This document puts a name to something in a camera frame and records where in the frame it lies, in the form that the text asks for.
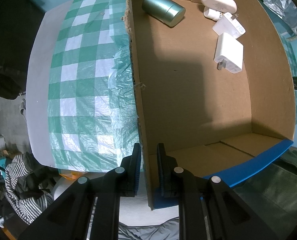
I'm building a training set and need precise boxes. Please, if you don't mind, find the cardboard box with blue tape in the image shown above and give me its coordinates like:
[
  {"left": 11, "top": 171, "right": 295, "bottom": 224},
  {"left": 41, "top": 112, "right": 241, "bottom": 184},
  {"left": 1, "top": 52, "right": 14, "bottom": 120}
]
[{"left": 123, "top": 0, "right": 297, "bottom": 210}]

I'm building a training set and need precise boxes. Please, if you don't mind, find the small white cylinder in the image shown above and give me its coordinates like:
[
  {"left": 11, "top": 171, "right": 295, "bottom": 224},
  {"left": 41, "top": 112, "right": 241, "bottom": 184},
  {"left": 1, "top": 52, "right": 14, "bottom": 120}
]
[{"left": 203, "top": 7, "right": 224, "bottom": 22}]

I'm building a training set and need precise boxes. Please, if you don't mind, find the green checkered tablecloth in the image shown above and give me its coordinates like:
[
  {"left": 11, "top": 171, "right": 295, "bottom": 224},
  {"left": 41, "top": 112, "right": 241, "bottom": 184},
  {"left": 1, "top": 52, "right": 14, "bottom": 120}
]
[{"left": 47, "top": 0, "right": 297, "bottom": 175}]

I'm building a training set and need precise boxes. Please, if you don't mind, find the white oval device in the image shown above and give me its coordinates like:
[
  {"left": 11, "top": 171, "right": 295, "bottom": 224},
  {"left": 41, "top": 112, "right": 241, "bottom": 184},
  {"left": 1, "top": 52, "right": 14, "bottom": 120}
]
[{"left": 199, "top": 0, "right": 238, "bottom": 14}]

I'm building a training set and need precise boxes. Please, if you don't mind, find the large black object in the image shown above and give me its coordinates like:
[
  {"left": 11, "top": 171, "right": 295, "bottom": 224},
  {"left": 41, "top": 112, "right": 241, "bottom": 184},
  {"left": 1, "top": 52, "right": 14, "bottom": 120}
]
[{"left": 0, "top": 0, "right": 47, "bottom": 101}]

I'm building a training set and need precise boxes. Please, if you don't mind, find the large white charger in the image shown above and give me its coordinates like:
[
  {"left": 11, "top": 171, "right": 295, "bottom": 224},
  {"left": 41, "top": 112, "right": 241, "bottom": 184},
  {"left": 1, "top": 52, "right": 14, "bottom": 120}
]
[{"left": 214, "top": 32, "right": 244, "bottom": 75}]

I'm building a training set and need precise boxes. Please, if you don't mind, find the small white charger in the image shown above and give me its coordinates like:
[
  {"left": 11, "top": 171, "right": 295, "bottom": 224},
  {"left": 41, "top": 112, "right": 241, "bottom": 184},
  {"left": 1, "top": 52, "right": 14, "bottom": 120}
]
[{"left": 212, "top": 12, "right": 246, "bottom": 39}]

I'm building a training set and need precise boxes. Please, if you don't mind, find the striped cloth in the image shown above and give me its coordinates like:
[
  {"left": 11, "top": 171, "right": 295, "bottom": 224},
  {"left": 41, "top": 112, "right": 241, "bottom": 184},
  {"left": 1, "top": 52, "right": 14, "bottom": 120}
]
[{"left": 4, "top": 152, "right": 54, "bottom": 225}]

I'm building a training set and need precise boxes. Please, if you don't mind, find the grey cloth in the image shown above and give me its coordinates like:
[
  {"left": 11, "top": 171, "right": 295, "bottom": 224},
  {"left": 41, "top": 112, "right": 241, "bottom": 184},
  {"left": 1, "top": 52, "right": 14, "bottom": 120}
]
[{"left": 118, "top": 217, "right": 181, "bottom": 240}]

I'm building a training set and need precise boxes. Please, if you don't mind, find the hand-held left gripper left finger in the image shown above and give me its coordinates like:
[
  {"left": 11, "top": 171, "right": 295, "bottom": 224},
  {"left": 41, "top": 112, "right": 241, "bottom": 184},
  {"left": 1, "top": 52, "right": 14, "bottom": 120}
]
[{"left": 18, "top": 142, "right": 142, "bottom": 240}]

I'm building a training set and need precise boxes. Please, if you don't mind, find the pale green round tin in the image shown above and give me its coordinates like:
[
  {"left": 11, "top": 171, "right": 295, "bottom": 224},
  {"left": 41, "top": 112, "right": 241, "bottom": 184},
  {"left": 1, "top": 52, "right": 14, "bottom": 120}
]
[{"left": 141, "top": 0, "right": 186, "bottom": 28}]

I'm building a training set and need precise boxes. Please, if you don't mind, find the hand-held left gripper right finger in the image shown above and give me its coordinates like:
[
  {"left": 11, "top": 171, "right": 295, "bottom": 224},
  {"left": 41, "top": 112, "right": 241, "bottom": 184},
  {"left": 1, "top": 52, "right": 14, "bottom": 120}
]
[{"left": 157, "top": 142, "right": 280, "bottom": 240}]

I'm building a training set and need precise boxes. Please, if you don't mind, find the olive green cloth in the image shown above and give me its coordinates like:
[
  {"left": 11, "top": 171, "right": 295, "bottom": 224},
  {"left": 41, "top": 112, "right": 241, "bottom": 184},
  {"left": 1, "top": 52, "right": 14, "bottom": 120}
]
[{"left": 232, "top": 149, "right": 297, "bottom": 240}]

